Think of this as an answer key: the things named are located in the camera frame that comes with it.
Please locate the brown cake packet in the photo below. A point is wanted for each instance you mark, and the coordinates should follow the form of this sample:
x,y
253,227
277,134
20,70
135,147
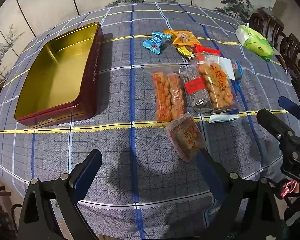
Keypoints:
x,y
185,137

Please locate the red and gold tin box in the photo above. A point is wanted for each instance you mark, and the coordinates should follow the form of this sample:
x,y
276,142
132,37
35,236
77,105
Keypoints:
x,y
60,75

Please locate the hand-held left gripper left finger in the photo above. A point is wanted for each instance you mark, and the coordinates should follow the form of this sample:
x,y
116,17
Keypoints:
x,y
87,177

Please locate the green and white tissue pack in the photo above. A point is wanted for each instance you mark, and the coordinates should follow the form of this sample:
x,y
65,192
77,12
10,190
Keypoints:
x,y
255,42

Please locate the orange fried dough twist packet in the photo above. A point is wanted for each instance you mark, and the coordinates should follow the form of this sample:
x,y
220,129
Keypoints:
x,y
166,97

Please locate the orange snack packet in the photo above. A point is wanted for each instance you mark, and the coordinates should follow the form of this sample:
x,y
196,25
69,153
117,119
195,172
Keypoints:
x,y
182,36

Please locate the pale white packet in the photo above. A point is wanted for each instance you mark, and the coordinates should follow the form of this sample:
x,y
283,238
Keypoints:
x,y
223,118

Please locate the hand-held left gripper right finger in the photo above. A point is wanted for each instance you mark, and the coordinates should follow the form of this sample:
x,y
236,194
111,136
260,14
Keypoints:
x,y
210,173

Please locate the dark wooden chair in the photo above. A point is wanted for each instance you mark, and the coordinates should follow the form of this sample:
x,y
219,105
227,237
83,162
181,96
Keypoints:
x,y
267,22
295,62

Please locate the small blue snack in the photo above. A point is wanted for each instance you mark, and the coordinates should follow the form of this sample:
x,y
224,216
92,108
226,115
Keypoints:
x,y
238,76

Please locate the black sesame snack packet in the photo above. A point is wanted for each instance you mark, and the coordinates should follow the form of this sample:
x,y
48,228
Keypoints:
x,y
200,100

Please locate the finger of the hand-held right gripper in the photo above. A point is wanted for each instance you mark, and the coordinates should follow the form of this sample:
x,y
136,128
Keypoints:
x,y
290,107
272,123

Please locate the white and blue box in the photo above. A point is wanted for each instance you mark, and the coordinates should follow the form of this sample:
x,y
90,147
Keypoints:
x,y
227,67

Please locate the yellow snack packet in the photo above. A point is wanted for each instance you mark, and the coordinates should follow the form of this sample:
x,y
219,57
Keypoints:
x,y
185,50

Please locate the labelled fried dough twist packet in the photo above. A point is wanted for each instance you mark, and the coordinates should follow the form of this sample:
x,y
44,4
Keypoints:
x,y
216,85

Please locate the red snack packet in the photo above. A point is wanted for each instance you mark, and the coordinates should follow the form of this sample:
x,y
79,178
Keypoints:
x,y
207,49

